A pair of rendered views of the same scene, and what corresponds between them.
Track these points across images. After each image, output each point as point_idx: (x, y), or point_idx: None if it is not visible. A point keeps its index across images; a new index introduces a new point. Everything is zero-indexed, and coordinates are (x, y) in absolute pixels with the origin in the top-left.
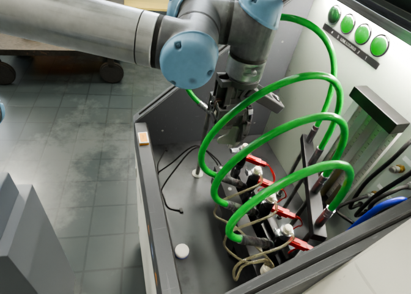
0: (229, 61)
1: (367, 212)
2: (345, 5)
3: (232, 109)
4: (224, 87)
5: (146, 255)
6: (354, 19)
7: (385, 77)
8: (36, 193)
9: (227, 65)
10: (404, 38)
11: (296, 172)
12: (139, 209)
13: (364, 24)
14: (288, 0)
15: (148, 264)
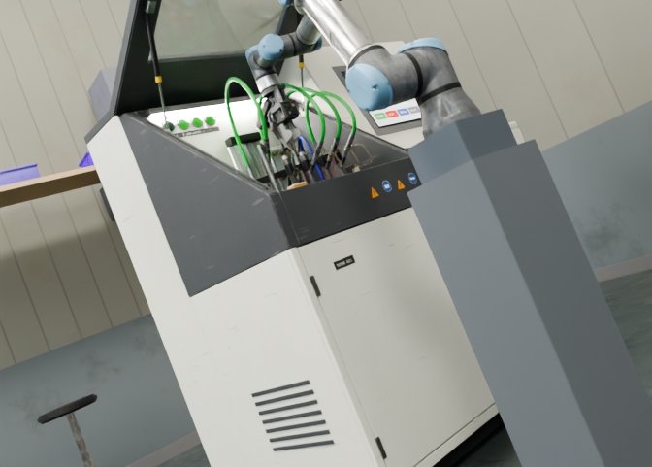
0: (275, 76)
1: (308, 146)
2: (180, 110)
3: (299, 88)
4: (284, 88)
5: (401, 292)
6: (184, 117)
7: (226, 129)
8: (414, 211)
9: (275, 80)
10: (222, 102)
11: (322, 91)
12: (357, 324)
13: (193, 116)
14: (150, 121)
15: (406, 277)
